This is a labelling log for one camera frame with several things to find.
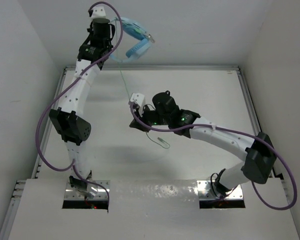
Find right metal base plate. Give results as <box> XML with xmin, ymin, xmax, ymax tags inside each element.
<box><xmin>196</xmin><ymin>179</ymin><xmax>244</xmax><ymax>201</ymax></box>

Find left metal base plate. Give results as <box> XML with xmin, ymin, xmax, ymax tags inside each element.
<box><xmin>63</xmin><ymin>180</ymin><xmax>108</xmax><ymax>201</ymax></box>

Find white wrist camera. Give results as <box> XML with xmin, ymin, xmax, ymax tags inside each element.
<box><xmin>128</xmin><ymin>93</ymin><xmax>146</xmax><ymax>111</ymax></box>
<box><xmin>88</xmin><ymin>6</ymin><xmax>107</xmax><ymax>19</ymax></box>

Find light blue headphones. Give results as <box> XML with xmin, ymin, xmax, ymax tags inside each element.
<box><xmin>109</xmin><ymin>17</ymin><xmax>156</xmax><ymax>63</ymax></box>

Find black cable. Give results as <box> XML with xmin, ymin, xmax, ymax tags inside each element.
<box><xmin>209</xmin><ymin>172</ymin><xmax>223</xmax><ymax>198</ymax></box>

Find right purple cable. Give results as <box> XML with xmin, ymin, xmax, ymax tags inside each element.
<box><xmin>129</xmin><ymin>102</ymin><xmax>298</xmax><ymax>210</ymax></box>

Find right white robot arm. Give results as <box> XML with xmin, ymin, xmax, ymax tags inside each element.
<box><xmin>129</xmin><ymin>90</ymin><xmax>277</xmax><ymax>197</ymax></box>

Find white front cover board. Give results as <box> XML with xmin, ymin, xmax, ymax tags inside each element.
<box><xmin>8</xmin><ymin>178</ymin><xmax>299</xmax><ymax>240</ymax></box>

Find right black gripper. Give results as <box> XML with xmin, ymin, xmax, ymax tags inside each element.
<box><xmin>129</xmin><ymin>103</ymin><xmax>170</xmax><ymax>133</ymax></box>

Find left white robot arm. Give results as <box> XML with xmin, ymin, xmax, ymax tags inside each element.
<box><xmin>49</xmin><ymin>17</ymin><xmax>116</xmax><ymax>199</ymax></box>

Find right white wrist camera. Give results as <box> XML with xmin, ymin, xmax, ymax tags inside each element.
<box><xmin>128</xmin><ymin>93</ymin><xmax>146</xmax><ymax>111</ymax></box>

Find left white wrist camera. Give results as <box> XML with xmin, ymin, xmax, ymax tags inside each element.
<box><xmin>88</xmin><ymin>6</ymin><xmax>107</xmax><ymax>19</ymax></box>

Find metal base plate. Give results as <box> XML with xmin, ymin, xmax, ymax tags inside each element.
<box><xmin>196</xmin><ymin>179</ymin><xmax>244</xmax><ymax>201</ymax></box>
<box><xmin>63</xmin><ymin>180</ymin><xmax>108</xmax><ymax>201</ymax></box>

